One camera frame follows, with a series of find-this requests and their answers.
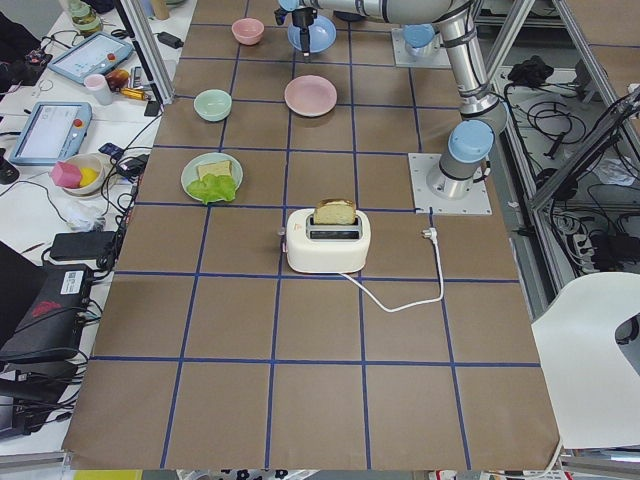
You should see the white chair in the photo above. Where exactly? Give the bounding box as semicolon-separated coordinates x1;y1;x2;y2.
532;272;639;449

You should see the pink plate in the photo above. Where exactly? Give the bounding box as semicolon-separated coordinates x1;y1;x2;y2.
284;75;337;110

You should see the green lettuce leaf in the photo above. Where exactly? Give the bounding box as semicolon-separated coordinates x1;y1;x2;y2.
187;174;237;204

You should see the far teach pendant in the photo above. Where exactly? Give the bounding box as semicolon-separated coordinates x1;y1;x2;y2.
48;32;134;84

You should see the green plate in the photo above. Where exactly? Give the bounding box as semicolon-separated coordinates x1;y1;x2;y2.
181;153;243;200

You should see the cardboard tube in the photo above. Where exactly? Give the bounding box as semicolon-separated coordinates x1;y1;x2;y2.
151;0;170;21

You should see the teach pendant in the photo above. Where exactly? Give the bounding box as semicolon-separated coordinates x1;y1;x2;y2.
9;102;92;166
48;32;134;84

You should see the cream white plate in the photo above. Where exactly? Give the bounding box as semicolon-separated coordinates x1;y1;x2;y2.
289;107;332;118

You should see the near teach pendant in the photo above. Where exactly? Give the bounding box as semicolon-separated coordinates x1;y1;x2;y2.
9;102;92;166

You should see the black laptop bag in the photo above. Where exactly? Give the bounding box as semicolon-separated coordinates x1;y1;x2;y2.
1;244;92;364

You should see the bowl with toy fruit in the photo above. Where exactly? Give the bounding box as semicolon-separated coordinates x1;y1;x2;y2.
50;153;108;198

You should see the green bowl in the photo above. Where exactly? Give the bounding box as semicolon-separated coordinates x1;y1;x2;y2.
193;89;233;122

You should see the pink cup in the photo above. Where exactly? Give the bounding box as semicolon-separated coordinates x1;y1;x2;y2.
83;74;113;106

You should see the white toaster power cable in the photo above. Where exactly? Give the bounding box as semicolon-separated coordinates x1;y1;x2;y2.
338;227;445;314

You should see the bread slice in toaster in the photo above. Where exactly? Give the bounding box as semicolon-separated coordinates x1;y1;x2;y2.
313;199;356;225

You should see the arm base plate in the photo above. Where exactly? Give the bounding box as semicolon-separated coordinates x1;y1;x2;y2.
408;153;492;216
391;28;451;70

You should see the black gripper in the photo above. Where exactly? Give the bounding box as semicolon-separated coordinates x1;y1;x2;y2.
291;7;317;55

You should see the blue plate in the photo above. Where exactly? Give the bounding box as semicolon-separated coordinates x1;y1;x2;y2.
287;15;337;54

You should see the bread slice on plate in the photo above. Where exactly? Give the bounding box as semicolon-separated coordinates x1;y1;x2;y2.
197;160;232;180

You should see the pink bowl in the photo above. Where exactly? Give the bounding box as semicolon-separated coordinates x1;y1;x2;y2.
231;18;265;46

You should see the black power adapter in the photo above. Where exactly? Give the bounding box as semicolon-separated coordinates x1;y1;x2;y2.
156;32;184;49

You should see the white toaster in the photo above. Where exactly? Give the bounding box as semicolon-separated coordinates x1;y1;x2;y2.
283;208;371;274

